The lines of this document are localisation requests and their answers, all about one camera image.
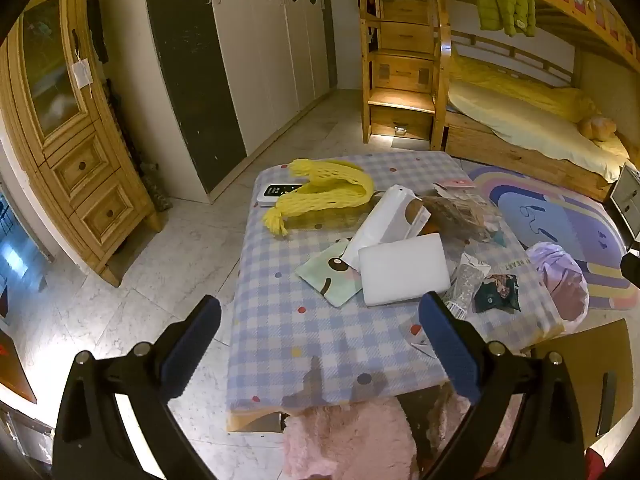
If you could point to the pale yellow bed sheet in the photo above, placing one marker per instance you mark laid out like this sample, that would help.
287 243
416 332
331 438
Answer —
530 127

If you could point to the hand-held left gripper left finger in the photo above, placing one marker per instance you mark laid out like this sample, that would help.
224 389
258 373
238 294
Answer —
192 345

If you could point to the white foam block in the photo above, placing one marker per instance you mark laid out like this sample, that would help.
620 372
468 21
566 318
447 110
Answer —
402 270

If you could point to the clear plastic bag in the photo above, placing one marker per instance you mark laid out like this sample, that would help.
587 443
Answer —
462 217

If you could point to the wooden bunk bed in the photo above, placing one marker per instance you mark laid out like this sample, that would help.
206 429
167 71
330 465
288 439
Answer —
525 160

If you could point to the wooden cabinet with glass door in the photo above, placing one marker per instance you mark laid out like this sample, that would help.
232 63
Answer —
85 165

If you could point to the black hanging bag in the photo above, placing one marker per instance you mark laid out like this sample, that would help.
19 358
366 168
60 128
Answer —
97 15

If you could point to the pastel rainbow rug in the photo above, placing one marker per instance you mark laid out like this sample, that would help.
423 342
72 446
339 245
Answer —
545 215

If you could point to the lavender trash bag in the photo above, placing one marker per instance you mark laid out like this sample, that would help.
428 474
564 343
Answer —
557 275

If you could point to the white storage box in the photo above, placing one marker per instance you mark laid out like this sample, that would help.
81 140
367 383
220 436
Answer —
625 200

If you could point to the cardboard box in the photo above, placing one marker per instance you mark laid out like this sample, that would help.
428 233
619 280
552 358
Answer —
575 360

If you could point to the white foam sheet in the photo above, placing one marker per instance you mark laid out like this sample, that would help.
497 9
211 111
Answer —
382 225

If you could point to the wooden stair drawer unit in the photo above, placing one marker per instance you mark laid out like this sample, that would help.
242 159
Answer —
402 72

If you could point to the white electronic device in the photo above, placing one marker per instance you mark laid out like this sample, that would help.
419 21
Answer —
272 194

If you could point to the pink card packet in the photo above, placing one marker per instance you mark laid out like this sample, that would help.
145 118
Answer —
455 183

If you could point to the wooden low table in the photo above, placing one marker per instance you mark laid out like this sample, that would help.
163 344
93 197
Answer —
255 419

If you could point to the yellow quilt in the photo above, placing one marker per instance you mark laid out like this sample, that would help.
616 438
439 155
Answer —
525 90

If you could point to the checkered tablecloth table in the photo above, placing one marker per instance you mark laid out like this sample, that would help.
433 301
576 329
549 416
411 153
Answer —
300 330

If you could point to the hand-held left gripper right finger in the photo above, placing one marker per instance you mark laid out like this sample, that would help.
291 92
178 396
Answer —
450 350

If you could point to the white paper tag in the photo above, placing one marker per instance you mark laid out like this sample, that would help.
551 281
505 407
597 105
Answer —
82 72

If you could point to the clear plastic wrapper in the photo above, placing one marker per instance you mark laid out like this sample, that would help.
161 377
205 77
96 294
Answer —
467 282

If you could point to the green cartoon packet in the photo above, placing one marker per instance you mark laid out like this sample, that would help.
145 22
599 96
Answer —
325 272

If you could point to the yellow foam net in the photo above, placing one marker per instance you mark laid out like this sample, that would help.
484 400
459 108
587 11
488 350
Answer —
330 187

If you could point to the tan plush toy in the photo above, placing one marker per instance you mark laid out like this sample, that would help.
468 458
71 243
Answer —
597 127

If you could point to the small white wrapper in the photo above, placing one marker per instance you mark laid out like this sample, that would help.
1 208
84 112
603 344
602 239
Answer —
420 342

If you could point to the white wardrobe with round holes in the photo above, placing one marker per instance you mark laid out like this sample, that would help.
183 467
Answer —
265 60

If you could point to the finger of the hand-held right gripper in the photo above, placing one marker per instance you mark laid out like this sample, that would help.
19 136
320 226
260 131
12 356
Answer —
632 266

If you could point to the dark green snack packet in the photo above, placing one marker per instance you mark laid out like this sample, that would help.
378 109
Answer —
497 292

